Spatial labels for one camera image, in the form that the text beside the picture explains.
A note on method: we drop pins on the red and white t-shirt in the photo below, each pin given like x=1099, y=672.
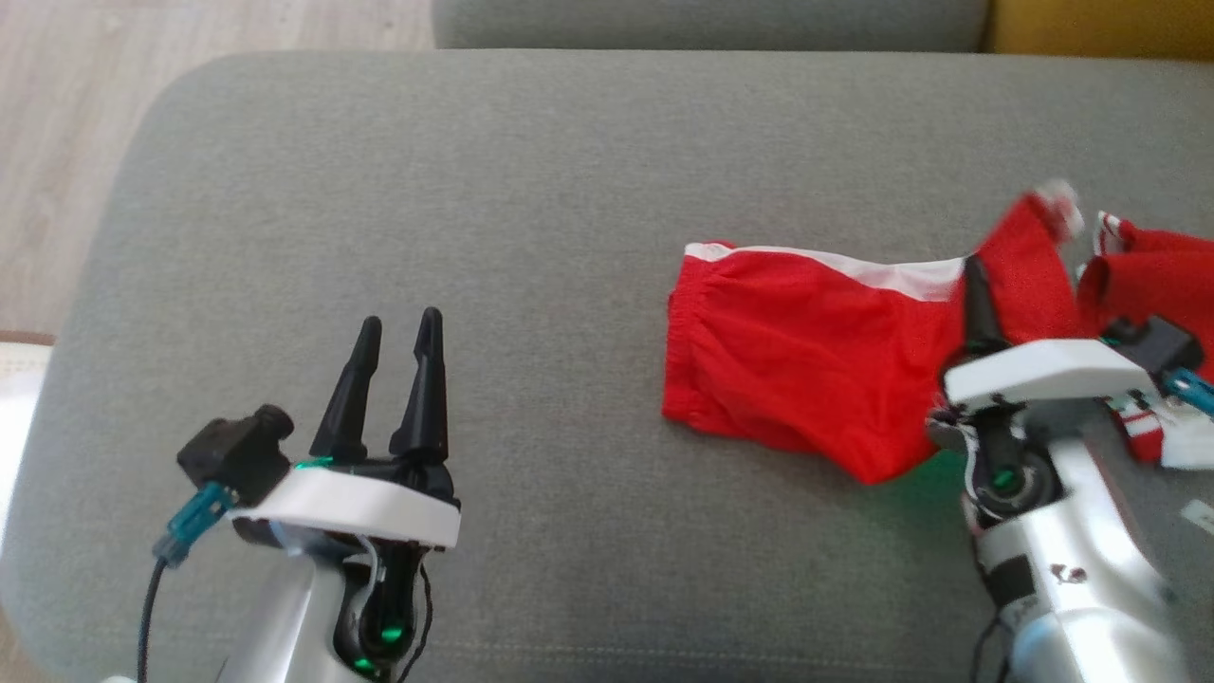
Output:
x=1157, y=285

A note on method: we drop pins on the large grey sofa seat cushion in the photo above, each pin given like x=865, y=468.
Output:
x=531, y=190

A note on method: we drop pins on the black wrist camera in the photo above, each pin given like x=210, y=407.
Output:
x=1152, y=343
x=237, y=453

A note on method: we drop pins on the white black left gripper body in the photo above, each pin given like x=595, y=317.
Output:
x=360, y=503

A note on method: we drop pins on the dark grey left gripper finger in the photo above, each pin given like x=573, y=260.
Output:
x=349, y=398
x=422, y=398

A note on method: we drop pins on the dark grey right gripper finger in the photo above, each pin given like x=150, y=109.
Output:
x=982, y=304

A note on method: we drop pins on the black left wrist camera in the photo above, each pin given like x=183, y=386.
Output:
x=237, y=453

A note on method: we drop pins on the long grey sofa seat cushion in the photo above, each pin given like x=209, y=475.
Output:
x=711, y=24

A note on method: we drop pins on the big yellow sofa back cushion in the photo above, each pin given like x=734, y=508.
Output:
x=1100, y=28

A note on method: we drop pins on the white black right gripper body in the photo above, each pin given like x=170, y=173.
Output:
x=1043, y=375

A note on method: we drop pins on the red shorts with white stripe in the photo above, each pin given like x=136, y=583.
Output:
x=806, y=360

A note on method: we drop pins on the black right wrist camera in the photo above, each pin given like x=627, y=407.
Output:
x=1152, y=343

